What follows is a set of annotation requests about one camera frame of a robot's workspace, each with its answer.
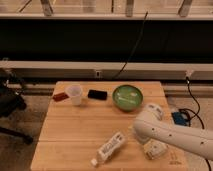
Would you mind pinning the black office chair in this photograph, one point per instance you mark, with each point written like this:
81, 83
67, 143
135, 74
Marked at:
11, 100

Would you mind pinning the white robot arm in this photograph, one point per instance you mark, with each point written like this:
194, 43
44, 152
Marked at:
149, 125

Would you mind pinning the blue power adapter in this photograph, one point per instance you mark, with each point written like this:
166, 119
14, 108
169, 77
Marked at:
178, 119

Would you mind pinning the white wall outlet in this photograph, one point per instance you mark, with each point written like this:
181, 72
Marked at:
98, 74

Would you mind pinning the black rectangular box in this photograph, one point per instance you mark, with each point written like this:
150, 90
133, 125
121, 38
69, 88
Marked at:
96, 94

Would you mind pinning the translucent plastic cup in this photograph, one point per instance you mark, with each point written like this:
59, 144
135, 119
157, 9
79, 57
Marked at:
74, 92

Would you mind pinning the green ceramic bowl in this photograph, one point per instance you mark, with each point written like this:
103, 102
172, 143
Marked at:
127, 97

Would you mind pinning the white square packet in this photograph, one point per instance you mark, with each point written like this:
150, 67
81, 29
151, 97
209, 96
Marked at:
154, 149

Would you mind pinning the small brown block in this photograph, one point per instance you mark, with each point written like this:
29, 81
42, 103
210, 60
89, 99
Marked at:
60, 97

